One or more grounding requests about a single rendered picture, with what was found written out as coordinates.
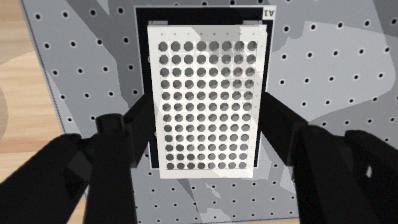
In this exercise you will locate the grey rectangular base plate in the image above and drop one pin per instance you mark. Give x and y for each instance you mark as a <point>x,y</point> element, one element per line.
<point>333,62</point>

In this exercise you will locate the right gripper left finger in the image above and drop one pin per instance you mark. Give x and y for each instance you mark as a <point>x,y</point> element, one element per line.
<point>47,188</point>

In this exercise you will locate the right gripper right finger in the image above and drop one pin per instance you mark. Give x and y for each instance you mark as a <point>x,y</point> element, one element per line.
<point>326,190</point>

